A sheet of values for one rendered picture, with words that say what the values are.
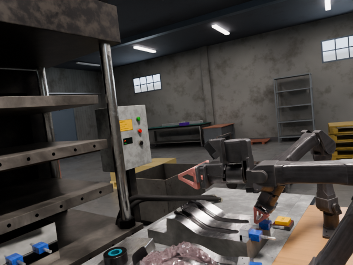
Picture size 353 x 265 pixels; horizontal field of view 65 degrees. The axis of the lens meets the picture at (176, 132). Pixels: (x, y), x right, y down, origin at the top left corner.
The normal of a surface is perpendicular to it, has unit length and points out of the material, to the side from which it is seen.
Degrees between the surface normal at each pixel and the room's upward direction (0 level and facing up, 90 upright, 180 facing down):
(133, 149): 90
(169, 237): 90
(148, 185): 90
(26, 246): 90
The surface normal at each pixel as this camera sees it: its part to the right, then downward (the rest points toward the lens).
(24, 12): 0.80, -0.04
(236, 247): -0.59, 0.12
